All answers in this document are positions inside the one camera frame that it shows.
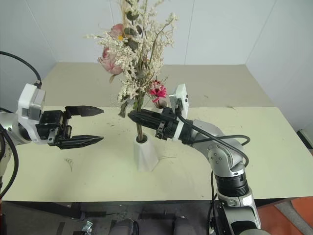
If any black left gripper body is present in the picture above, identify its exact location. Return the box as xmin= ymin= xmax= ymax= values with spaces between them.
xmin=35 ymin=110 xmax=72 ymax=147

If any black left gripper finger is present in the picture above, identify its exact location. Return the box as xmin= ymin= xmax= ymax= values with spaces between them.
xmin=57 ymin=135 xmax=105 ymax=150
xmin=64 ymin=105 xmax=105 ymax=118

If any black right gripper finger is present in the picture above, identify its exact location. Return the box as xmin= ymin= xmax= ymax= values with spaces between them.
xmin=127 ymin=110 xmax=163 ymax=121
xmin=129 ymin=117 xmax=160 ymax=132

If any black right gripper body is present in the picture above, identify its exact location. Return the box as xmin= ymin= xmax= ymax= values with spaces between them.
xmin=155 ymin=106 xmax=179 ymax=141

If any large dried cream flower bouquet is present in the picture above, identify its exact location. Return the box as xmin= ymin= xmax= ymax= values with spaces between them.
xmin=84 ymin=0 xmax=180 ymax=143

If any small pink flower bouquet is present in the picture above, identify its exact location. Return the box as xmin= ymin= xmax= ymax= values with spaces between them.
xmin=146 ymin=75 xmax=170 ymax=103

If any dried twig scrap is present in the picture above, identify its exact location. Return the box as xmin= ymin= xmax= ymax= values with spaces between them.
xmin=64 ymin=157 xmax=74 ymax=172

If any tall white faceted vase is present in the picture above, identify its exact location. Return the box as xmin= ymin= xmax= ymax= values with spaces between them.
xmin=133 ymin=133 xmax=159 ymax=172

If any orange object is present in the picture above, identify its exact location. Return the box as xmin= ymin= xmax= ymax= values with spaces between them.
xmin=256 ymin=195 xmax=313 ymax=235

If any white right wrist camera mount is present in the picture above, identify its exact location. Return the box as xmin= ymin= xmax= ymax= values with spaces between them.
xmin=169 ymin=83 xmax=190 ymax=120

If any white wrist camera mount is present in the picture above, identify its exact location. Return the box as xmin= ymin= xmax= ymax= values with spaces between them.
xmin=169 ymin=83 xmax=190 ymax=120
xmin=16 ymin=83 xmax=47 ymax=144

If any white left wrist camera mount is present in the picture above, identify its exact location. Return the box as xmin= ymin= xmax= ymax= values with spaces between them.
xmin=16 ymin=83 xmax=47 ymax=144

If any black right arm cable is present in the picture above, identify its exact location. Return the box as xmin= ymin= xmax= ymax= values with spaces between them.
xmin=176 ymin=107 xmax=251 ymax=165

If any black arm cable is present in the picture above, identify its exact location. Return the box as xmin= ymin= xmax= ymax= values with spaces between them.
xmin=0 ymin=50 xmax=42 ymax=88
xmin=176 ymin=107 xmax=251 ymax=165

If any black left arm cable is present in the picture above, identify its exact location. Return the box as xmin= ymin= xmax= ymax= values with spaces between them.
xmin=0 ymin=50 xmax=42 ymax=88

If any black table frame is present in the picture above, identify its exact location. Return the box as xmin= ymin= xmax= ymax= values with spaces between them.
xmin=1 ymin=201 xmax=216 ymax=235

